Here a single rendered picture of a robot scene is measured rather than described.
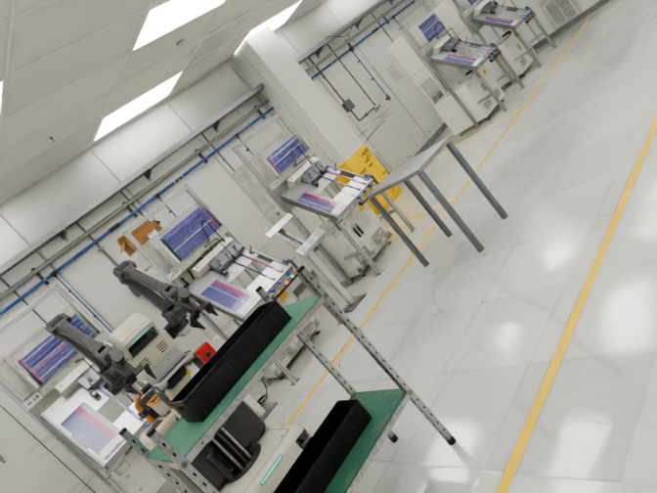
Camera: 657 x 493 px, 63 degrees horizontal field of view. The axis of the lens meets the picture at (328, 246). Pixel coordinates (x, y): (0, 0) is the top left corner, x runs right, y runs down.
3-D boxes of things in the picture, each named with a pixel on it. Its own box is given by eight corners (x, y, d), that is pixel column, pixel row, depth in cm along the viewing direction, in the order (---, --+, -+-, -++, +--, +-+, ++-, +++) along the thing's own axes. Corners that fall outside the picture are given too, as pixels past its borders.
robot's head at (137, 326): (115, 353, 286) (105, 336, 276) (144, 326, 298) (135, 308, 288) (133, 364, 280) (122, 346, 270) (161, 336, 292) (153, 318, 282)
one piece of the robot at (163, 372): (167, 410, 285) (139, 381, 281) (202, 372, 301) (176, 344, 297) (177, 409, 272) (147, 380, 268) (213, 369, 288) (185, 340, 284)
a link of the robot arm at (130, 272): (129, 264, 296) (114, 277, 290) (126, 256, 292) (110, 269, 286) (186, 292, 278) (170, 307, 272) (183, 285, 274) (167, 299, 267)
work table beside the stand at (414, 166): (482, 251, 403) (417, 169, 389) (423, 267, 463) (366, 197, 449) (508, 215, 425) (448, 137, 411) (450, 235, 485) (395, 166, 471)
